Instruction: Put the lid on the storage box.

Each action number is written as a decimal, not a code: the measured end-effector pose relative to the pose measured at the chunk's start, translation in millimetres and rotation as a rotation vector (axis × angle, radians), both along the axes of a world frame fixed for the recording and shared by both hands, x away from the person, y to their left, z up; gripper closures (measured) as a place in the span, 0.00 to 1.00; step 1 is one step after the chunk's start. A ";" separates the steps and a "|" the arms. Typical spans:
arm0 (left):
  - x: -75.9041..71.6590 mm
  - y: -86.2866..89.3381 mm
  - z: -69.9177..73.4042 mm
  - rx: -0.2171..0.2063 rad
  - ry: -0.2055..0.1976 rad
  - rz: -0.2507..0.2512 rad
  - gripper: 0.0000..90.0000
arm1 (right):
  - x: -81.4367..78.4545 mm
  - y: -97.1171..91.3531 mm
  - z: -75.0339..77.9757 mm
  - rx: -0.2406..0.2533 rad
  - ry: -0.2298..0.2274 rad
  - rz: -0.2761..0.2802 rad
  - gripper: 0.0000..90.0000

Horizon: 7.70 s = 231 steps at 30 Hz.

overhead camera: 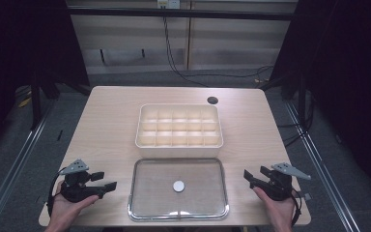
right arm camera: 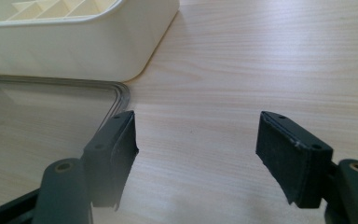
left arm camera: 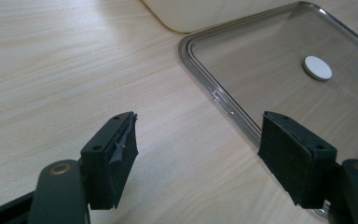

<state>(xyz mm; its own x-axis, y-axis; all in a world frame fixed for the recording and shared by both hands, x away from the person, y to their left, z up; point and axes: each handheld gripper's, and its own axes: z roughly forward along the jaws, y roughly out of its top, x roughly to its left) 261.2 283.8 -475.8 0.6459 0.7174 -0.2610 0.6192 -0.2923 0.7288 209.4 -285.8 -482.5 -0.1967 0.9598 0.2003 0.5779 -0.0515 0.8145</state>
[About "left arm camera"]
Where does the cream plastic container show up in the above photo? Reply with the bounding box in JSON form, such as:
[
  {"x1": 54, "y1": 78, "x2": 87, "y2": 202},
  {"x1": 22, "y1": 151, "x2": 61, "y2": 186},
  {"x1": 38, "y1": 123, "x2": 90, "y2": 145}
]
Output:
[{"x1": 141, "y1": 0, "x2": 303, "y2": 34}]

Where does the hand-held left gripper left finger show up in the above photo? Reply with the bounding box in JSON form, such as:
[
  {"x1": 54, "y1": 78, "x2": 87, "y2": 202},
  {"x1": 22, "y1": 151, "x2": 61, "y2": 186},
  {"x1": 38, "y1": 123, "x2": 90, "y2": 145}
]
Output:
[{"x1": 79, "y1": 111, "x2": 140, "y2": 211}]

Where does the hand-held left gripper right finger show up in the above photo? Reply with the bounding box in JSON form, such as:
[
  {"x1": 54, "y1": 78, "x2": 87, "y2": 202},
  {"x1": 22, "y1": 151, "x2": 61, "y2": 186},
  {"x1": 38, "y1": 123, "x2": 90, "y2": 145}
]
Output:
[{"x1": 257, "y1": 110, "x2": 338, "y2": 210}]

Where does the clear container lid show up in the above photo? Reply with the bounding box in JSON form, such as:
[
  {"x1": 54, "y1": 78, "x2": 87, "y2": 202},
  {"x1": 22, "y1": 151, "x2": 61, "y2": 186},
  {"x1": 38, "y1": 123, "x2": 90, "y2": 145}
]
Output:
[{"x1": 177, "y1": 1, "x2": 358, "y2": 220}]

